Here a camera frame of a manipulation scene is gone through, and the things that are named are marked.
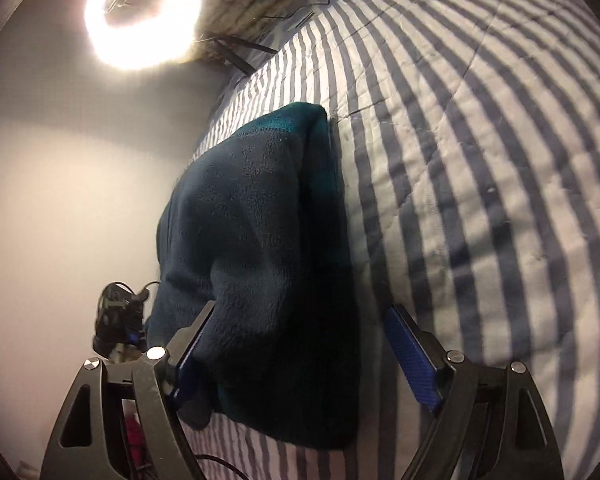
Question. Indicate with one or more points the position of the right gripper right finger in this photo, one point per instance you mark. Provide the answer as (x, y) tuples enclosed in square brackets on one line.
[(488, 422)]

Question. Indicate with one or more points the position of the teal fleece jacket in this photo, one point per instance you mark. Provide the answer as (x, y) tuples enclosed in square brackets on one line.
[(254, 227)]

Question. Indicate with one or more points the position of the blue white striped bed quilt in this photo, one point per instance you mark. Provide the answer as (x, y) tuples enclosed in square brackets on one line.
[(468, 140)]

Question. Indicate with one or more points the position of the white ring light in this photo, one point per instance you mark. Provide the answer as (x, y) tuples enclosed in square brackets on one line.
[(141, 34)]

